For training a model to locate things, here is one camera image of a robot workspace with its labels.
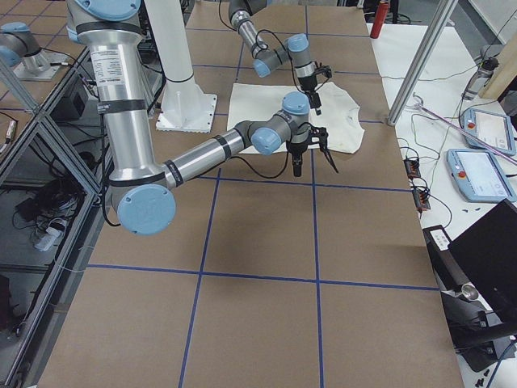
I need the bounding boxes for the near teach pendant blue grey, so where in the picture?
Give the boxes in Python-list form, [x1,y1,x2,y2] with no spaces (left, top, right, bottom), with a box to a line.
[446,149,516,203]

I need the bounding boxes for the red bottle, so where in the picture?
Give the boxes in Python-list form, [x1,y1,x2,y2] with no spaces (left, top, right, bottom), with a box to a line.
[370,0,390,39]

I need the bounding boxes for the cream long-sleeve cat shirt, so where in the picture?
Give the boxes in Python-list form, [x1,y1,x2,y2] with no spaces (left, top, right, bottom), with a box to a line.
[227,82,364,154]

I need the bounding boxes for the grey water bottle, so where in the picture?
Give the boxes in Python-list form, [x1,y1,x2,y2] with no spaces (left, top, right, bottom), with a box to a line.
[462,57,499,100]

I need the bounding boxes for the black monitor on stand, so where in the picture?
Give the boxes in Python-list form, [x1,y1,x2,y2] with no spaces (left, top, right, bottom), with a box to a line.
[442,199,516,372]

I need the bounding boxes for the aluminium frame post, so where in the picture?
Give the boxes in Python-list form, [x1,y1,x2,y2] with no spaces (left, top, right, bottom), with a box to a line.
[387,0,458,126]

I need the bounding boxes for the far teach pendant blue grey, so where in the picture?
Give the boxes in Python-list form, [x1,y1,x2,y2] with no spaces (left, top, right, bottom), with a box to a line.
[462,108,516,157]

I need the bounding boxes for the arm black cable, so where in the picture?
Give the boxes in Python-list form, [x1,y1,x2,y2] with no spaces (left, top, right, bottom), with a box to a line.
[233,133,340,179]

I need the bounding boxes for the reacher grabber stick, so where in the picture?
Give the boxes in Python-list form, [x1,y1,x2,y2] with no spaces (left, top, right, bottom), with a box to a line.
[413,94,512,161]

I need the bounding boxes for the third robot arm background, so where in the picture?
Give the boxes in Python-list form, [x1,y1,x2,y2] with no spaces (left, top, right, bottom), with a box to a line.
[1,22,41,67]

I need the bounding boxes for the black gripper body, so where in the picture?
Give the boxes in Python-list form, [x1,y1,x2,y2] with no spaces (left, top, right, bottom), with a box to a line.
[298,74,322,106]
[287,141,308,164]

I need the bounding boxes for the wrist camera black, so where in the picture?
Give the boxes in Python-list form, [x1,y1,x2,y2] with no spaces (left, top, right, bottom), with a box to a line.
[315,64,332,80]
[309,126,329,153]

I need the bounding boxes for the teach pendant blue grey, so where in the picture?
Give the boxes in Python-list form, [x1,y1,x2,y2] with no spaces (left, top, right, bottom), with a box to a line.
[446,149,516,203]
[462,108,516,157]

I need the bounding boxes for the black red connector block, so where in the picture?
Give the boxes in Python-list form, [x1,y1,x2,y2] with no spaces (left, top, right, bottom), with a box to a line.
[412,188,431,213]
[404,158,422,179]

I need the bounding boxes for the black box with label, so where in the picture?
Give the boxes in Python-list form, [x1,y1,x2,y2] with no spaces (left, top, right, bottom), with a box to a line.
[422,225,469,292]

